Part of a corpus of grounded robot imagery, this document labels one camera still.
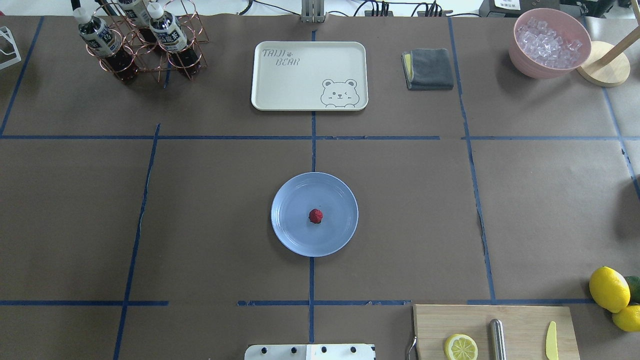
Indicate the grey yellow folded cloth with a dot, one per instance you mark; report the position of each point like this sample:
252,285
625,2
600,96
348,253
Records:
427,69

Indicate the steel cylinder black cap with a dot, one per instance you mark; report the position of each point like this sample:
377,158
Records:
498,340

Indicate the tea bottle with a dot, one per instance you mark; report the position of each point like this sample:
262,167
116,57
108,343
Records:
106,44
172,38
137,14

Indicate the wooden cutting board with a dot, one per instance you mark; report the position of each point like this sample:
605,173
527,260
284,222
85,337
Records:
524,328

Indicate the lemon slice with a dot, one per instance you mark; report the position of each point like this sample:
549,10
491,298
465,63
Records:
460,346

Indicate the cream bear tray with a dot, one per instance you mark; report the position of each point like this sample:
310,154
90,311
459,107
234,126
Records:
310,76

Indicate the lower yellow lemon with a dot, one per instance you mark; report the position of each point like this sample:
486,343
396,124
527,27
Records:
627,319

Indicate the copper wire bottle rack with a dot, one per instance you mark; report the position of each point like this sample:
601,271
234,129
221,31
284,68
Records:
150,62

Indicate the right tea bottle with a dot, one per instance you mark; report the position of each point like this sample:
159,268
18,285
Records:
172,38

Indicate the red strawberry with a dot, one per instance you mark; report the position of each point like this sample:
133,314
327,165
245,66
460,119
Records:
315,216

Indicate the upper yellow lemon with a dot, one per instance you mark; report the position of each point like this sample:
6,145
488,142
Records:
609,289

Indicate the white wire cup rack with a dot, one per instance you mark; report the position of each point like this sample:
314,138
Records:
9,51

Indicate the yellow lemon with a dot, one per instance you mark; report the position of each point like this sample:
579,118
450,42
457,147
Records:
609,289
627,319

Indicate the wooden stand base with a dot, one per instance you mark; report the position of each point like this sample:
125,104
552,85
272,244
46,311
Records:
607,65

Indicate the bottom tea bottle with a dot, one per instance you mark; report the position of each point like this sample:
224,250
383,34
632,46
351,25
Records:
137,14

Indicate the pink bowl of ice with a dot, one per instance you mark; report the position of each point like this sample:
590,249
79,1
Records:
547,43

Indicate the blue round plate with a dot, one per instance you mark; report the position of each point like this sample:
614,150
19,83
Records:
297,197

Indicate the left tea bottle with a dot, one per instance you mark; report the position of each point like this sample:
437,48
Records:
106,44

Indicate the green avocado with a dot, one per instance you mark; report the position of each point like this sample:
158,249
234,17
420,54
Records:
633,283

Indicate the yellow plastic knife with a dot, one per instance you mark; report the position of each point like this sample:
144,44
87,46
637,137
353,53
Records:
551,342

